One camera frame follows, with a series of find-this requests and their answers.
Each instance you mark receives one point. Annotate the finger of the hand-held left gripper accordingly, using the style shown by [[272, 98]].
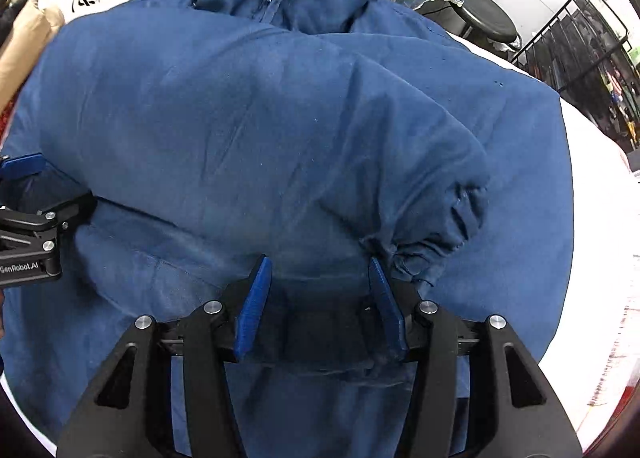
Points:
[[70, 210], [22, 166]]

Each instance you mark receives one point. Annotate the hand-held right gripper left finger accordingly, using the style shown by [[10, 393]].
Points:
[[252, 313]]

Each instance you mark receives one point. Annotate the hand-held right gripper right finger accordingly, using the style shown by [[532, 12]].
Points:
[[390, 313]]

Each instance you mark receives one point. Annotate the navy blue hooded jacket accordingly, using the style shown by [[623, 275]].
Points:
[[250, 112]]

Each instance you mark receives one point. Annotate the beige folded cloth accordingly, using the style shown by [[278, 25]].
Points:
[[25, 52]]

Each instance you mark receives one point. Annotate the pink polka dot bedsheet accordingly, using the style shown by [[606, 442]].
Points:
[[590, 238]]

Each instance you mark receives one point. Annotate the black round stool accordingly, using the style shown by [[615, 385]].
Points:
[[487, 20]]

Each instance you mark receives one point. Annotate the black metal rack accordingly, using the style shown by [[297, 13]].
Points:
[[575, 52]]

